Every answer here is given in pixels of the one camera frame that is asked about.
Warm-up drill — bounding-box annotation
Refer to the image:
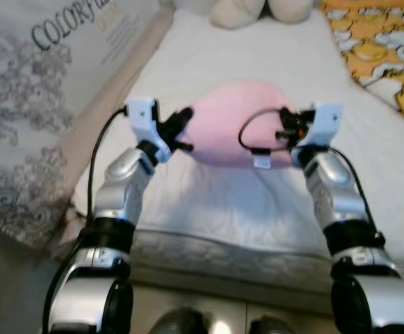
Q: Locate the pink pillow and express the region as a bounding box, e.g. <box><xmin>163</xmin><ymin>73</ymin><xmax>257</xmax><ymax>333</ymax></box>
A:
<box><xmin>183</xmin><ymin>81</ymin><xmax>315</xmax><ymax>170</ymax></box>

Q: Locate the yellow cartoon egg blanket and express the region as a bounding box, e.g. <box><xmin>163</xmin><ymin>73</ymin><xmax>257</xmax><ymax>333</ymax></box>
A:
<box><xmin>321</xmin><ymin>0</ymin><xmax>404</xmax><ymax>127</ymax></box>

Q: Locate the white pillow label tag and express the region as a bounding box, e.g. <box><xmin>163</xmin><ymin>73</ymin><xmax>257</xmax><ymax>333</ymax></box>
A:
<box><xmin>253</xmin><ymin>156</ymin><xmax>273</xmax><ymax>170</ymax></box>

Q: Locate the white bed sheet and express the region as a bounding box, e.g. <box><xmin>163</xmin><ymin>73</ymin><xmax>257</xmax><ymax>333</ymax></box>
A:
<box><xmin>72</xmin><ymin>7</ymin><xmax>404</xmax><ymax>271</ymax></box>

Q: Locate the grey paisley printed headboard cover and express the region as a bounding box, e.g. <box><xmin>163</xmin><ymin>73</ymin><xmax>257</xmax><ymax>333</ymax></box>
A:
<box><xmin>0</xmin><ymin>0</ymin><xmax>164</xmax><ymax>251</ymax></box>

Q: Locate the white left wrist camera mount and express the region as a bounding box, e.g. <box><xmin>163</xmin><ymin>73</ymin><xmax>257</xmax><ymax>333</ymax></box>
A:
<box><xmin>124</xmin><ymin>97</ymin><xmax>172</xmax><ymax>164</ymax></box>

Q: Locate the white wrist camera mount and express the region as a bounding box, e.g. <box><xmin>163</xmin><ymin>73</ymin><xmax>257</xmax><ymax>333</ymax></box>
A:
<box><xmin>299</xmin><ymin>102</ymin><xmax>344</xmax><ymax>151</ymax></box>
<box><xmin>124</xmin><ymin>97</ymin><xmax>172</xmax><ymax>164</ymax></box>

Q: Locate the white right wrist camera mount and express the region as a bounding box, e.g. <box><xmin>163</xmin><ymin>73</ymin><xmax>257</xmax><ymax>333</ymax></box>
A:
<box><xmin>299</xmin><ymin>102</ymin><xmax>344</xmax><ymax>151</ymax></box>

